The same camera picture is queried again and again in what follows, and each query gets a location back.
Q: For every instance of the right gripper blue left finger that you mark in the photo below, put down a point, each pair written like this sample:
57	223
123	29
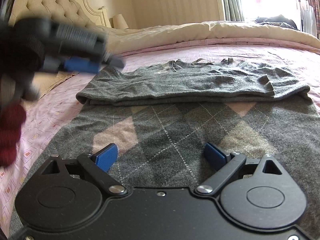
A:
96	166

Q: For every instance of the hanging laundry on rack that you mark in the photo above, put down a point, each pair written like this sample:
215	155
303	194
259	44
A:
308	17

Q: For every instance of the beige duvet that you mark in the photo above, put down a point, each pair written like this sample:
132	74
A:
205	33

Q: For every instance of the grey window curtain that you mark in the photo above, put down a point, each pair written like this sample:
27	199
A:
233	10

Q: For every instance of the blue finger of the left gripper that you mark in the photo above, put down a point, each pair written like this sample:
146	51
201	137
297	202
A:
77	64
113	61

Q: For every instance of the beige bedside lamp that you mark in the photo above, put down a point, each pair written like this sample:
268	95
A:
118	22

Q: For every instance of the dark clothes pile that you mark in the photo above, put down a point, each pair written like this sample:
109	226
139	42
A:
280	21

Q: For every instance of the cream tufted headboard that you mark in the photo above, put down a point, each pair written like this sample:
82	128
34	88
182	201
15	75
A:
74	12

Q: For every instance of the left hand dark red glove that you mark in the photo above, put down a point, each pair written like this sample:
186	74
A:
21	56

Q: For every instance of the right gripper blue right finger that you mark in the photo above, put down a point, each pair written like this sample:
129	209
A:
226	166

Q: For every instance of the grey argyle knit sweater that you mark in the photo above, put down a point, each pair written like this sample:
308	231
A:
178	82

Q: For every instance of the pink patterned bed sheet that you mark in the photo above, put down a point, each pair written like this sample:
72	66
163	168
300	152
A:
62	99

